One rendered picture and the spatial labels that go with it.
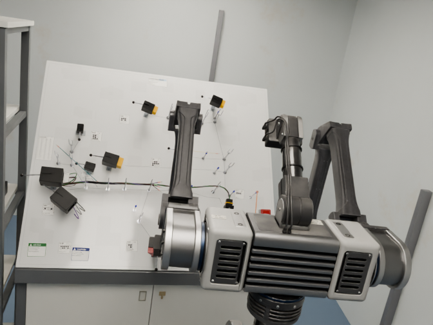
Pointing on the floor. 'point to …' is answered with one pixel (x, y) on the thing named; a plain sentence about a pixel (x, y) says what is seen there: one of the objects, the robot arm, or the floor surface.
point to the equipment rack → (14, 25)
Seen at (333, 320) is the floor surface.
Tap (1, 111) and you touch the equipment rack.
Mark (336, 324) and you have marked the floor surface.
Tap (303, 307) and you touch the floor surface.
